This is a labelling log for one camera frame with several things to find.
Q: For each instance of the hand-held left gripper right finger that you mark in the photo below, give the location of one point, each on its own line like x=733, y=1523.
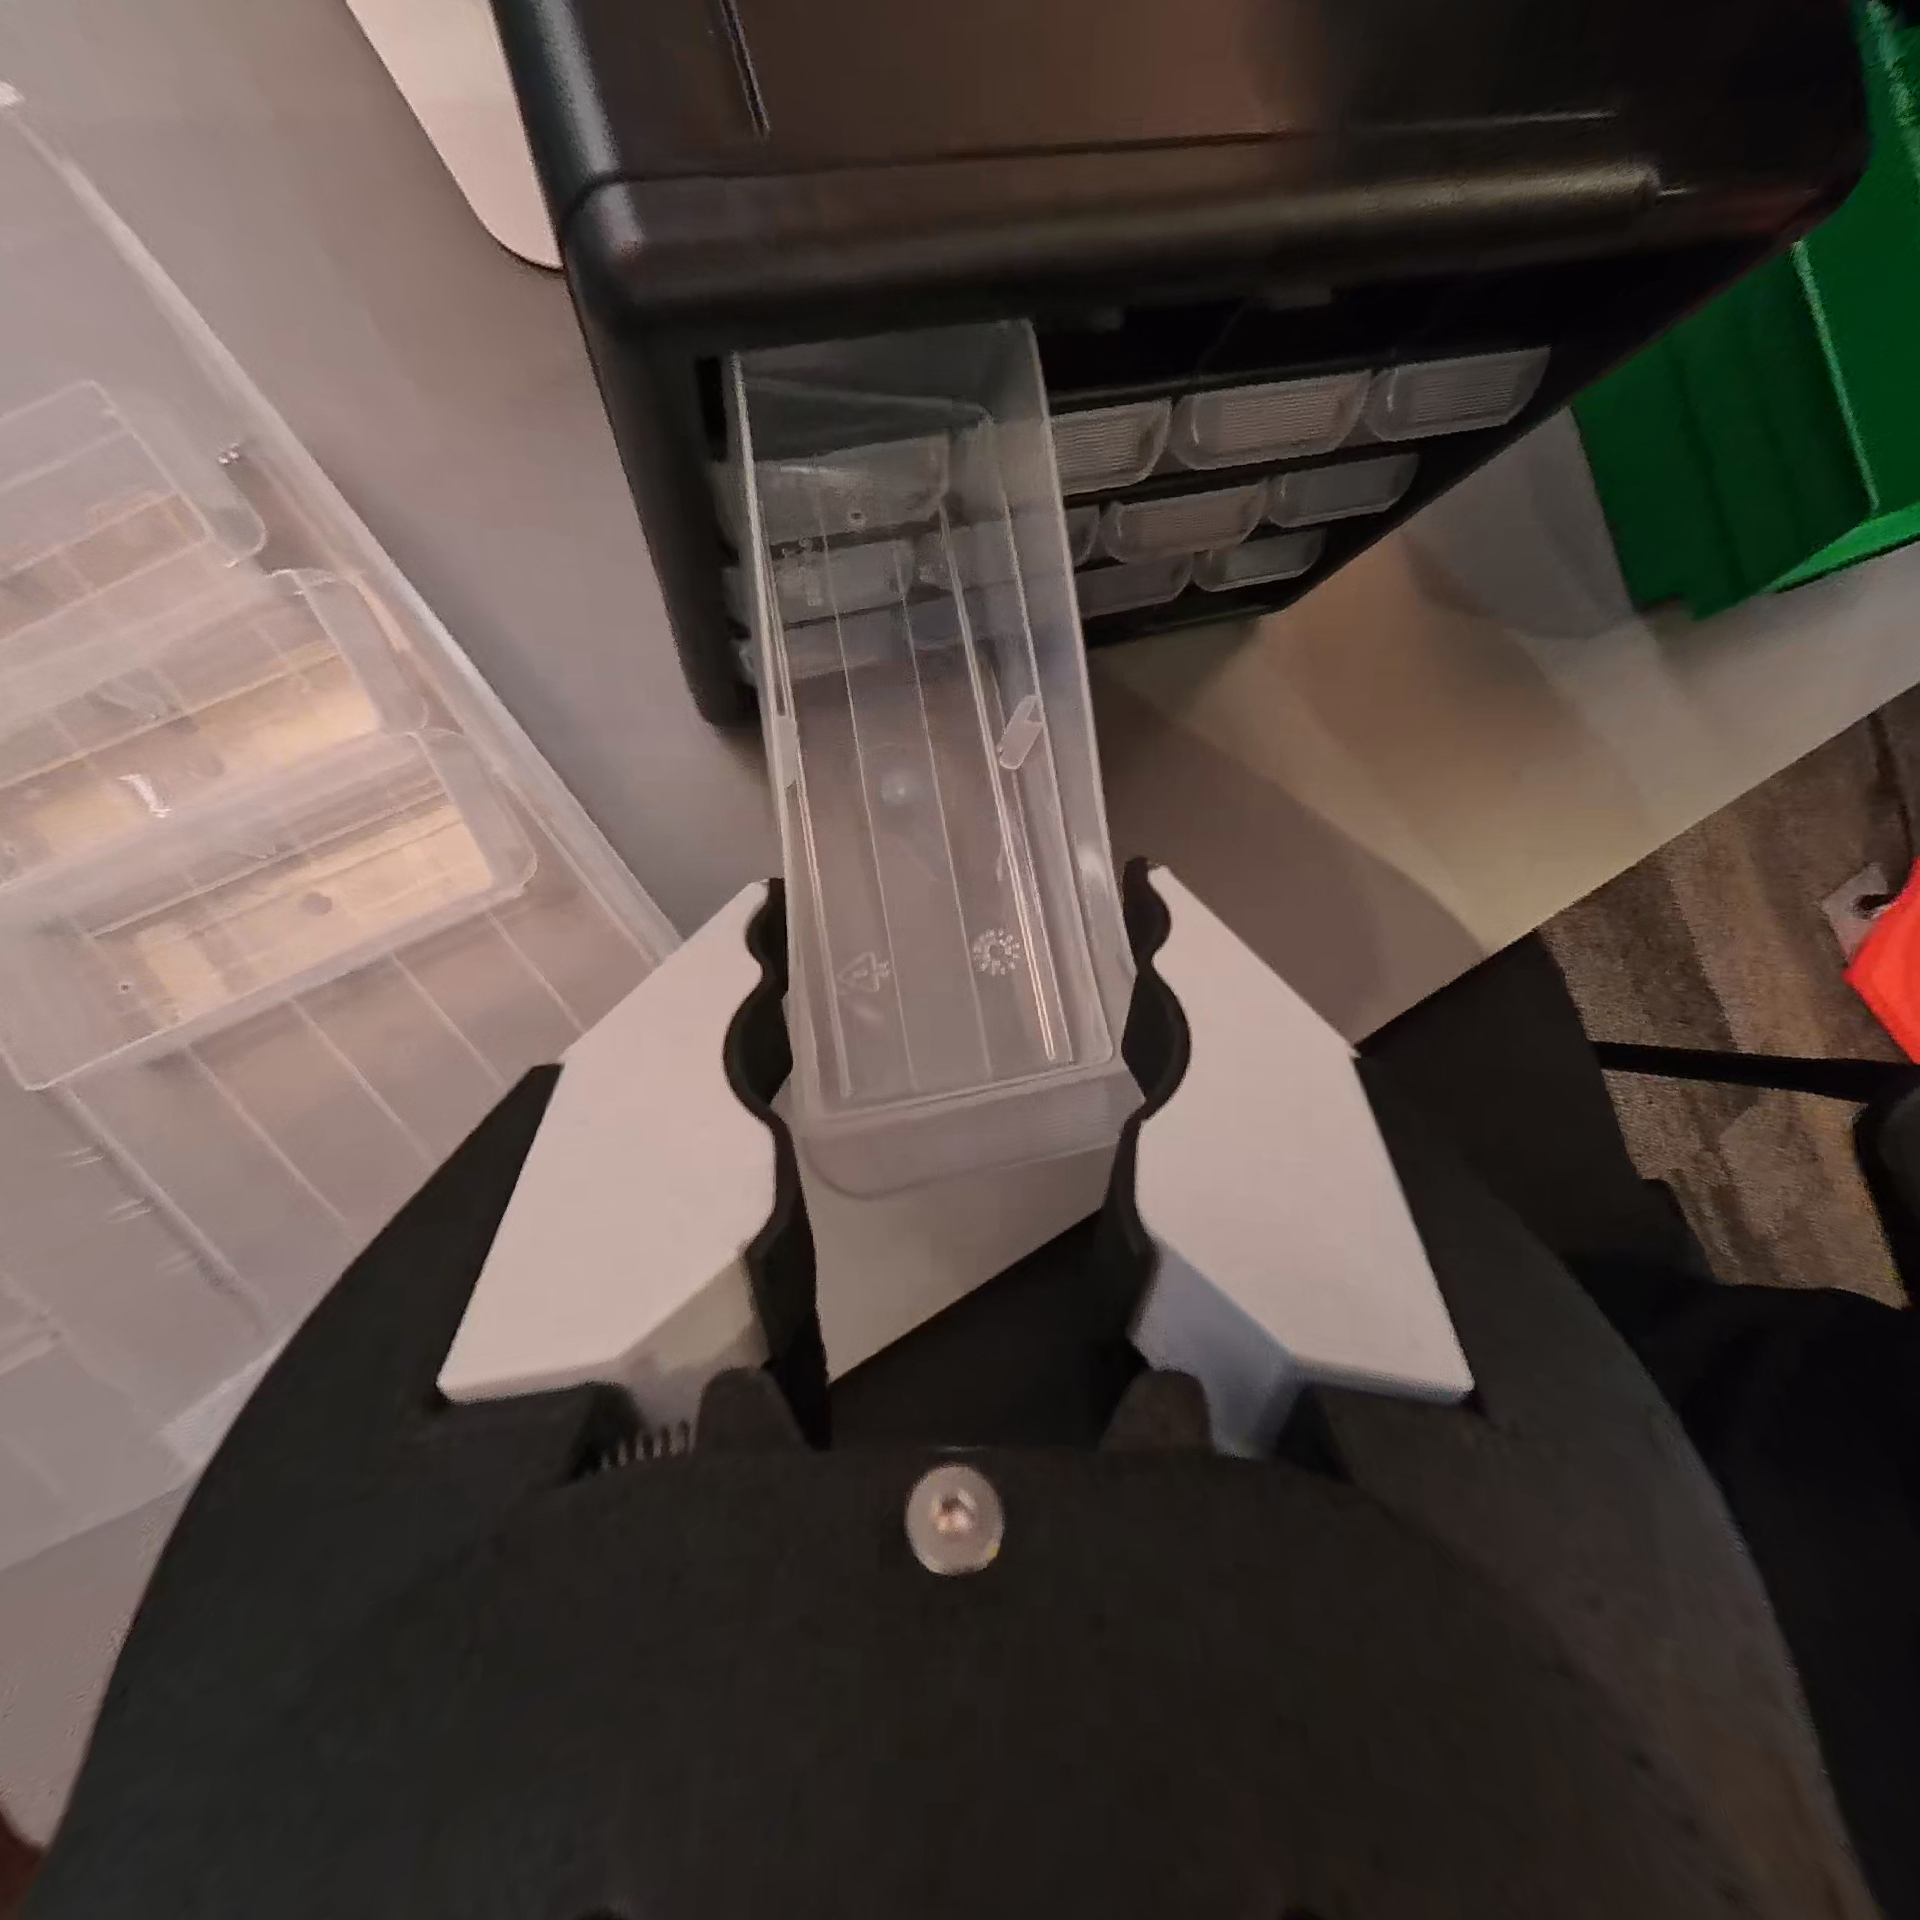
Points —
x=1277, y=1185

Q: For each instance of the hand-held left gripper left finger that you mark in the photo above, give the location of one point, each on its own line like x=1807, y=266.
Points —
x=630, y=1171

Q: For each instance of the large clear plastic bin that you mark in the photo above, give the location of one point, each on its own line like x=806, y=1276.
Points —
x=301, y=1201

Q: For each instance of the row of clear cabinet drawers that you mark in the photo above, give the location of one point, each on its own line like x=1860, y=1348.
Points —
x=1277, y=422

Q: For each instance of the green plastic bin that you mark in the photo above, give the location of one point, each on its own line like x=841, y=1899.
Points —
x=1770, y=375

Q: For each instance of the black drawer cabinet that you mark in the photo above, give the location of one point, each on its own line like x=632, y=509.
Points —
x=1200, y=195

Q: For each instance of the person's dark clothing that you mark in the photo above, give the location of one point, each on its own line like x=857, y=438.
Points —
x=1724, y=1500

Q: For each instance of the red object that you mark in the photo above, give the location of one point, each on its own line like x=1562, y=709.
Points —
x=1894, y=975

